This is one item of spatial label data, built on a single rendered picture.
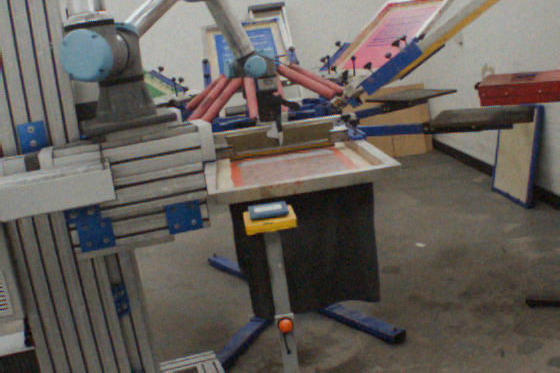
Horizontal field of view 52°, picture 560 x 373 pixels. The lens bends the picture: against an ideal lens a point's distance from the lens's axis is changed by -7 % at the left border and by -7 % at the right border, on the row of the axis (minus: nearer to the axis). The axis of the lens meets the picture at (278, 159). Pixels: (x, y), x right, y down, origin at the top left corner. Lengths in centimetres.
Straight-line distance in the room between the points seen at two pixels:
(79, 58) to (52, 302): 75
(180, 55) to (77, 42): 512
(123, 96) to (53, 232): 47
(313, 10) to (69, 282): 515
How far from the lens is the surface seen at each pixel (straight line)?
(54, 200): 139
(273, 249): 161
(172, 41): 646
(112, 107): 149
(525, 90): 263
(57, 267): 176
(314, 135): 235
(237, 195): 176
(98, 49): 134
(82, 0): 139
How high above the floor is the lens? 140
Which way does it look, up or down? 11 degrees down
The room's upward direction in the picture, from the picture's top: 8 degrees counter-clockwise
